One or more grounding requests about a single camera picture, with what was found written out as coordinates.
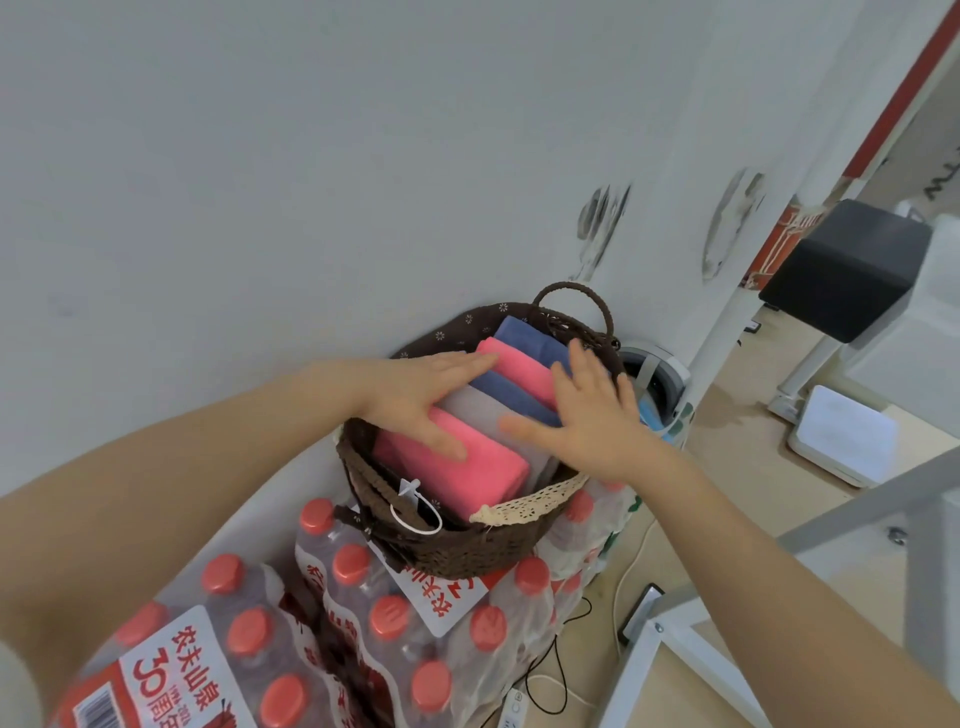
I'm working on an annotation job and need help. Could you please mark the person's left hand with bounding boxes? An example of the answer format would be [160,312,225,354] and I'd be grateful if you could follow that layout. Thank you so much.
[358,350,500,463]

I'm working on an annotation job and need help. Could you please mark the person's right hand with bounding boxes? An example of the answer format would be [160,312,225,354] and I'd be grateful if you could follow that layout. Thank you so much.
[498,338,663,487]

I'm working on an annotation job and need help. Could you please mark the grey towel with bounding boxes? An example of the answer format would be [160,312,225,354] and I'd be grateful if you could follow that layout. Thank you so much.
[438,384,562,496]

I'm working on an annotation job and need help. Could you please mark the pink towel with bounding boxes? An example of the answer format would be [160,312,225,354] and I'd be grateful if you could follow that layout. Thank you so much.
[476,337,560,412]
[372,407,532,513]

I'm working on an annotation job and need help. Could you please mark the blue towel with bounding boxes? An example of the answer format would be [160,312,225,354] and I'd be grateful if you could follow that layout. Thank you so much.
[493,314,575,376]
[468,369,564,429]

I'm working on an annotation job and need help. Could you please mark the brown wicker basket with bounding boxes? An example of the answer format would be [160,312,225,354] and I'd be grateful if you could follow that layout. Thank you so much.
[335,281,628,580]

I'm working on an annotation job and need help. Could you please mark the person's left forearm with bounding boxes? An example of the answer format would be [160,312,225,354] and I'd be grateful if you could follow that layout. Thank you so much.
[0,358,376,706]

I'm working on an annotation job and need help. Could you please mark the person's right forearm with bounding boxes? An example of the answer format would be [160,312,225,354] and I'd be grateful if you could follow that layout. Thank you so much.
[626,446,960,728]

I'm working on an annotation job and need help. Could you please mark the grey trash bin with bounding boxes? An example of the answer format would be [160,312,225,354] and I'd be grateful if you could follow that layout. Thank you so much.
[618,341,693,445]

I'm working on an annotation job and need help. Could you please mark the white zip tie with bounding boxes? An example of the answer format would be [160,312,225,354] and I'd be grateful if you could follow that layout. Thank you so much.
[389,477,444,538]

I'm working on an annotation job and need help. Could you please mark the red and white banner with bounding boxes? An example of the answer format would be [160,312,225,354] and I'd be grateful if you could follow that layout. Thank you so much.
[742,0,960,292]

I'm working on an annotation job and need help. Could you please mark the stack of bottled water packs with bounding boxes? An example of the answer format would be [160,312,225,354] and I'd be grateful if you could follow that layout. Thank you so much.
[44,479,640,728]

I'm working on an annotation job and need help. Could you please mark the black bench pad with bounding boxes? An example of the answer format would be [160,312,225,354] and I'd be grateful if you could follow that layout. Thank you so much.
[758,198,934,345]

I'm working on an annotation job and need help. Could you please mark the white shirt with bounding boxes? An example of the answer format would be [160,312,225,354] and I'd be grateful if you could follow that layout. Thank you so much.
[0,641,44,728]

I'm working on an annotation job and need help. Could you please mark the white cable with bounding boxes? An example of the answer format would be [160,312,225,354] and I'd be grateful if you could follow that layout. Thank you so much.
[524,517,660,710]

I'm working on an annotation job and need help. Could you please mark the white gym frame grey panel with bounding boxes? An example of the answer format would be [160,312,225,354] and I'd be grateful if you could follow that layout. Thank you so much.
[596,442,960,728]

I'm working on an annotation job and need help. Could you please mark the black power cable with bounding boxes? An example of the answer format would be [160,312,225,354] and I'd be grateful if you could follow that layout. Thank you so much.
[479,596,594,721]

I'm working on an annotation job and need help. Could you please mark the white bench rack frame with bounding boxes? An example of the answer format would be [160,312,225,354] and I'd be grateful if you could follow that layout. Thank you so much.
[686,0,960,490]

